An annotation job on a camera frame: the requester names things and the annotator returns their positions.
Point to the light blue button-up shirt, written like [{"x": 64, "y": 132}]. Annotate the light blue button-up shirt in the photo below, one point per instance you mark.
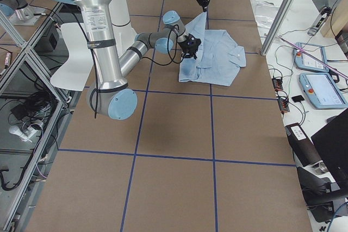
[{"x": 219, "y": 57}]

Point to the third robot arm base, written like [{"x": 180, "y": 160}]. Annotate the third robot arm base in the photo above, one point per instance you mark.
[{"x": 19, "y": 12}]

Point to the clear plastic bag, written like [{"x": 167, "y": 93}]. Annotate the clear plastic bag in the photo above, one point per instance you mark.
[{"x": 264, "y": 13}]

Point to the far blue teach pendant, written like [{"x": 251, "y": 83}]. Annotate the far blue teach pendant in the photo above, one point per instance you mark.
[{"x": 304, "y": 62}]

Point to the blue teach pendant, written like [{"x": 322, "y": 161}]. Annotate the blue teach pendant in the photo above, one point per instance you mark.
[
  {"x": 304, "y": 62},
  {"x": 322, "y": 91}
]

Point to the white curved chair shell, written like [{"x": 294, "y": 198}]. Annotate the white curved chair shell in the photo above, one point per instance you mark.
[{"x": 73, "y": 74}]

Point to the near blue teach pendant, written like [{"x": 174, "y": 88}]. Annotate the near blue teach pendant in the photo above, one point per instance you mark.
[{"x": 322, "y": 91}]

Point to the long reach grabber stick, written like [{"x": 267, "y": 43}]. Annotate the long reach grabber stick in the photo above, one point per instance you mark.
[{"x": 314, "y": 58}]

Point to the black monitor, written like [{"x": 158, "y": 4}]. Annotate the black monitor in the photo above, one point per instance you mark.
[{"x": 331, "y": 144}]

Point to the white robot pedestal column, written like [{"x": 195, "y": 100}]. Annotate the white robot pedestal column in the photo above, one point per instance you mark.
[{"x": 123, "y": 30}]

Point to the aluminium frame post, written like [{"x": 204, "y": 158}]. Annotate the aluminium frame post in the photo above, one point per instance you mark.
[{"x": 281, "y": 14}]

